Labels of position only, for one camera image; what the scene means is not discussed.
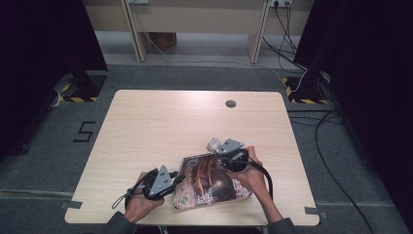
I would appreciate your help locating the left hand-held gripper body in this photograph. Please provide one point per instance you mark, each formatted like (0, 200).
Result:
(160, 183)

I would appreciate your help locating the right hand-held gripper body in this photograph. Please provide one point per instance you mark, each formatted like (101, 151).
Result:
(233, 159)

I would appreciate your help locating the red illustrated magazine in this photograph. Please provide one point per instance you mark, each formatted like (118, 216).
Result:
(211, 185)

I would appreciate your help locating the person's right hand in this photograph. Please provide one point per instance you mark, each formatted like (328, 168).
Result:
(255, 178)

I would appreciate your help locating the person's left hand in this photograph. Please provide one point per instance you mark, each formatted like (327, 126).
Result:
(139, 204)

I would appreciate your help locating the grey table grommet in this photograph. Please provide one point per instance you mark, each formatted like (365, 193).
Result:
(230, 104)

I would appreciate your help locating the grey tape piece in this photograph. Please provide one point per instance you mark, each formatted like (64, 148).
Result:
(315, 212)
(72, 204)

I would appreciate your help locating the black tape digit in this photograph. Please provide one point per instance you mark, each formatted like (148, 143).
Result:
(85, 131)

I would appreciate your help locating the stand base with hazard tape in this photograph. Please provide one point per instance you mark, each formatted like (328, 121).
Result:
(305, 89)
(87, 86)

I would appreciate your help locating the brown box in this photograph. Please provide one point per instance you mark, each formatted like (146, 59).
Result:
(164, 40)

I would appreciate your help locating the white power socket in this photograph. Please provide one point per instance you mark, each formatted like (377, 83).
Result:
(281, 2)
(139, 1)

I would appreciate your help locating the black curtain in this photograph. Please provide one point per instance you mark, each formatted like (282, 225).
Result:
(373, 65)
(39, 48)

